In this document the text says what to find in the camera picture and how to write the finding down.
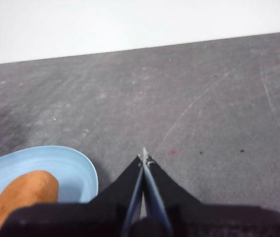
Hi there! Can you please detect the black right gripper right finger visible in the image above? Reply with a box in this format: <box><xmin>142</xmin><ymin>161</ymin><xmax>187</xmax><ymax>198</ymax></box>
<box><xmin>142</xmin><ymin>147</ymin><xmax>280</xmax><ymax>237</ymax></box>

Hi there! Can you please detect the light blue round plate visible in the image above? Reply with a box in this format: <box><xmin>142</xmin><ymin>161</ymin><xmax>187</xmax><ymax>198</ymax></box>
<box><xmin>0</xmin><ymin>145</ymin><xmax>100</xmax><ymax>206</ymax></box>

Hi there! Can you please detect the brown potato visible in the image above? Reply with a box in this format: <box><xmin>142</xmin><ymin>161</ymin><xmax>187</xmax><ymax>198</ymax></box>
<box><xmin>0</xmin><ymin>170</ymin><xmax>60</xmax><ymax>237</ymax></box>

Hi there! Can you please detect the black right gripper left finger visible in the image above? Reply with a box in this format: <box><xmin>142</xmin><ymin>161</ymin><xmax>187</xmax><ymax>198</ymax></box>
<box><xmin>0</xmin><ymin>155</ymin><xmax>144</xmax><ymax>237</ymax></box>

